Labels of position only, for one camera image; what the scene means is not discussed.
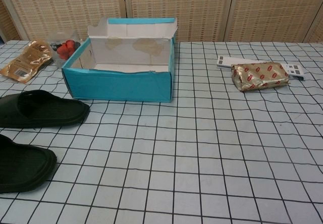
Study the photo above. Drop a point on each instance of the blue cardboard shoe box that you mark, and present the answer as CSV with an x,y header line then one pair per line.
x,y
113,85

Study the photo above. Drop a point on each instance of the brown snack pouch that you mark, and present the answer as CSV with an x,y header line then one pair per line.
x,y
22,60

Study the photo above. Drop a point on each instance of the white plastic strip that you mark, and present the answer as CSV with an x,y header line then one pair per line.
x,y
224,61

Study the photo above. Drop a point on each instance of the woven folding screen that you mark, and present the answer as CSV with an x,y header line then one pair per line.
x,y
176,7

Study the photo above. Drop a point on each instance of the clear bag with red pieces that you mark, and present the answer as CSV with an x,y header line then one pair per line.
x,y
66,48

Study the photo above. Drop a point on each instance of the gold foil packet red print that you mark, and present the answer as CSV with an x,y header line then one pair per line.
x,y
260,76

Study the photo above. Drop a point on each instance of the black slide slipper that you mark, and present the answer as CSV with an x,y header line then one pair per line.
x,y
50,113
22,168

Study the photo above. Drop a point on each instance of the blue checked tablecloth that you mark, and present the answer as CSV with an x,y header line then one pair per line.
x,y
176,158

